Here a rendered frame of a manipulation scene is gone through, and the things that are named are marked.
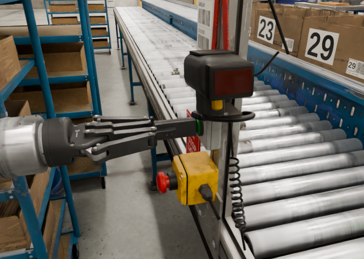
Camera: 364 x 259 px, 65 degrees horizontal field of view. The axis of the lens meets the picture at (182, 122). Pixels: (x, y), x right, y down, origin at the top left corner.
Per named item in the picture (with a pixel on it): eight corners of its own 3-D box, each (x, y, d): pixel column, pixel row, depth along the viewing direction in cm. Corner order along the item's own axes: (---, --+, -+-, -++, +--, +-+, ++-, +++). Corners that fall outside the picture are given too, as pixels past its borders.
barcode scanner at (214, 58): (207, 143, 35) (206, 56, 32) (182, 117, 46) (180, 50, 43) (255, 137, 37) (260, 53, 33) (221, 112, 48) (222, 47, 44)
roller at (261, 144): (194, 168, 81) (189, 160, 85) (350, 145, 92) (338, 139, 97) (194, 152, 79) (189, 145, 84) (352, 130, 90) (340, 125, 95)
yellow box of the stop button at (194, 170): (165, 185, 58) (164, 155, 55) (205, 179, 60) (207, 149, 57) (183, 241, 45) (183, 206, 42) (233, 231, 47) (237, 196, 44)
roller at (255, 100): (168, 118, 113) (166, 106, 113) (285, 106, 124) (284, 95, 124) (170, 117, 108) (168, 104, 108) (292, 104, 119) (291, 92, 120)
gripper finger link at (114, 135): (83, 128, 44) (83, 133, 43) (155, 121, 47) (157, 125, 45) (87, 150, 46) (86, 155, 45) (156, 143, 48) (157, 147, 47)
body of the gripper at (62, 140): (35, 134, 39) (105, 127, 41) (46, 110, 46) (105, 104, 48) (46, 179, 42) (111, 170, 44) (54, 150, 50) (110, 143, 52)
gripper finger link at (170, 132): (144, 129, 47) (147, 138, 44) (175, 126, 48) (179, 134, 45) (145, 137, 47) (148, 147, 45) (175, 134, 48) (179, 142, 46)
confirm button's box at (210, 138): (192, 133, 54) (193, 99, 51) (208, 131, 55) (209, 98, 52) (203, 151, 48) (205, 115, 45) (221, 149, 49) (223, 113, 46)
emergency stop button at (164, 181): (155, 185, 55) (154, 168, 54) (177, 181, 56) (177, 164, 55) (158, 199, 52) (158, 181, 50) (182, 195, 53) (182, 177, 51)
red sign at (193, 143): (185, 157, 70) (186, 109, 65) (188, 156, 70) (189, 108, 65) (206, 200, 56) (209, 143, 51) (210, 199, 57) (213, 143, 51)
